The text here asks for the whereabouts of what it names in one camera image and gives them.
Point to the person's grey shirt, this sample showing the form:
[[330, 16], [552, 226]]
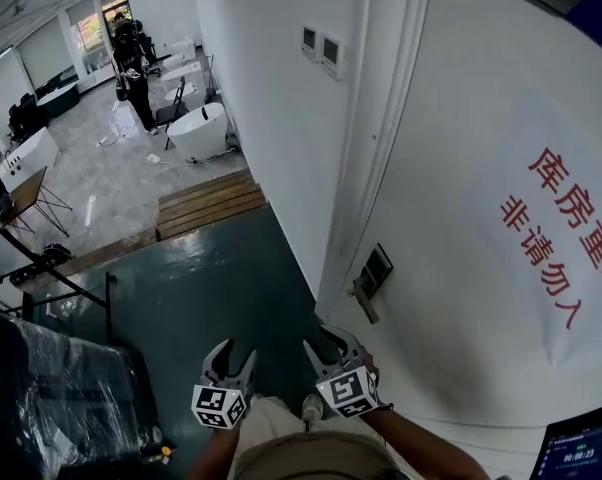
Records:
[[311, 460]]

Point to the yellow cap bottle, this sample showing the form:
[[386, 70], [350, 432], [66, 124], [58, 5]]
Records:
[[166, 452]]

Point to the white door frame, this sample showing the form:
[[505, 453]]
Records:
[[376, 98]]

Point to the wooden table black legs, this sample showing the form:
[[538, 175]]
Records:
[[27, 194]]

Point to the black metal frame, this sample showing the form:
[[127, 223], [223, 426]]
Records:
[[46, 279]]

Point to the plastic-wrapped black furniture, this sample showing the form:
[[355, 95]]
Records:
[[56, 398]]

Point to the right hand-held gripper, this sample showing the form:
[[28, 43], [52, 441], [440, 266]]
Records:
[[349, 389]]

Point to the black metal door lock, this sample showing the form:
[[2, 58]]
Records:
[[373, 279]]

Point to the white rectangular bathtub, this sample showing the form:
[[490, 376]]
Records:
[[31, 154]]

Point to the white oval bathtub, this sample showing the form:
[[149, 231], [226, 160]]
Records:
[[197, 132]]

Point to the black folding chair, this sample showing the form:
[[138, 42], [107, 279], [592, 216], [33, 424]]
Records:
[[173, 112]]

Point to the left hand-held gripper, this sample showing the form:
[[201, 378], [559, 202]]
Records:
[[219, 406]]

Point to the white door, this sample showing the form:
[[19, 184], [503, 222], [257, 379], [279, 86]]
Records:
[[461, 158]]

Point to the white paper sign red print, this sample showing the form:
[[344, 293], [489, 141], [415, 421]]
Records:
[[556, 228]]

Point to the white wall control panel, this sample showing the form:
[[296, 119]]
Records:
[[333, 56], [309, 43]]

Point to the wooden slat step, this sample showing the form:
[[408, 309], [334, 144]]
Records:
[[208, 209]]

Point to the person's beige trousers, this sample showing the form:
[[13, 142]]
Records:
[[273, 420]]

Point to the person's right forearm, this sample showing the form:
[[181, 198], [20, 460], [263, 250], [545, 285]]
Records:
[[421, 445]]

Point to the person's light shoe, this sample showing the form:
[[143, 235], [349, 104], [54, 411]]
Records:
[[312, 407]]

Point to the tablet screen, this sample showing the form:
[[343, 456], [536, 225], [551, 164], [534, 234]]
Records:
[[583, 448]]

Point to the person's left forearm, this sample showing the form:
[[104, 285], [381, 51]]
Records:
[[215, 455]]

